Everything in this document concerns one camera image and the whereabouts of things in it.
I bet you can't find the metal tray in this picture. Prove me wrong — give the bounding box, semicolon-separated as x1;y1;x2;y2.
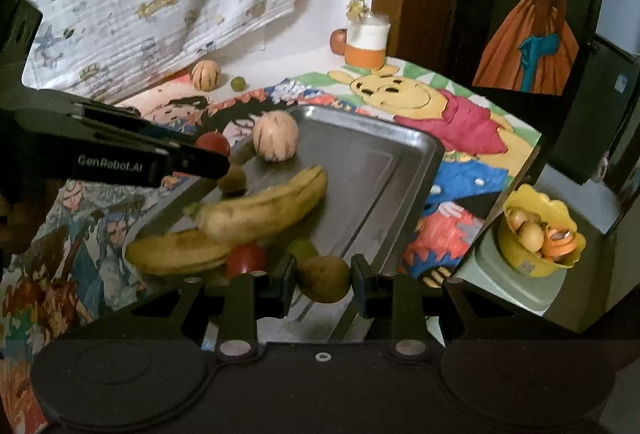
134;104;446;342

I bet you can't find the yellow bowl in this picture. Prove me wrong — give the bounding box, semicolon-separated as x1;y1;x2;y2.
497;183;587;283

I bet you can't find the grey plastic stool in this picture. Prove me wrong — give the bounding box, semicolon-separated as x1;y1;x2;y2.
452;241;567;316

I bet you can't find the red cherry tomato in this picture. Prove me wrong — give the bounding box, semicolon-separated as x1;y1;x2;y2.
227;242;269;276
194;132;232;160

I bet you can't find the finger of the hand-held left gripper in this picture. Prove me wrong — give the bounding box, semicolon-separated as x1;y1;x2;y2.
37;89;195;148
15;110;232;188

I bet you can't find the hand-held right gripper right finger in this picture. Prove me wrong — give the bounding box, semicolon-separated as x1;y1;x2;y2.
351;254;567;360

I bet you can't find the orange ring-shaped item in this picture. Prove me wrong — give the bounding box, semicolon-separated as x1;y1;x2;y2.
542;223;577;261

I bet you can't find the brown-spotted yellow banana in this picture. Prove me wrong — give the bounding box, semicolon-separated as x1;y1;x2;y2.
124;229;236;276

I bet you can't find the brownish green grape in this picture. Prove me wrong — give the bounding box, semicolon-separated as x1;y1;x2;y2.
218;163;247;195

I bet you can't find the striped peach ball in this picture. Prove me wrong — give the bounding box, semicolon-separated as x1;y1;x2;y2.
191;59;222;91
252;110;300;163

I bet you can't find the small red apple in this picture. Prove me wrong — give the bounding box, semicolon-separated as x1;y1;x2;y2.
329;28;350;56

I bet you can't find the wall poster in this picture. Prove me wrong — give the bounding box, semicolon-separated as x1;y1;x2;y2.
471;0;609;95

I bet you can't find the olive green round fruit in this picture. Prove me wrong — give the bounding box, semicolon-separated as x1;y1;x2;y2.
297;254;351;304

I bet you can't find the dark cabinet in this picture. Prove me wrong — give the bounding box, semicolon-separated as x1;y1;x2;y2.
544;34;640;236

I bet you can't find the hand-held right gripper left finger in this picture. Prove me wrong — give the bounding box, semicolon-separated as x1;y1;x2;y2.
90;254;299;360

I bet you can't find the tan round fruit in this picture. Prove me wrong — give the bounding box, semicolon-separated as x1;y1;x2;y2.
517;221;544;253

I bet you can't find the white and orange cup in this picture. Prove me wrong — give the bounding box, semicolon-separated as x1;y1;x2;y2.
344;12;391;69

